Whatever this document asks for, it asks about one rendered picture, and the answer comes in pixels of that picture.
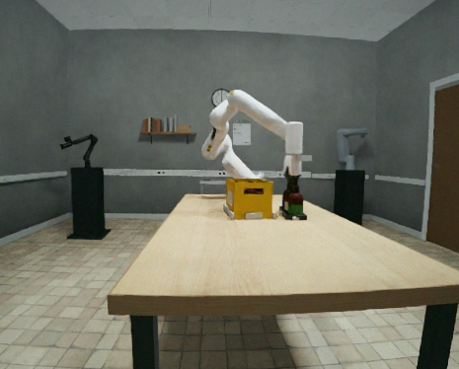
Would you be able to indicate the yellow crate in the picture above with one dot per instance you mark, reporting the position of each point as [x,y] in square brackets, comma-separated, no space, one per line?
[241,203]

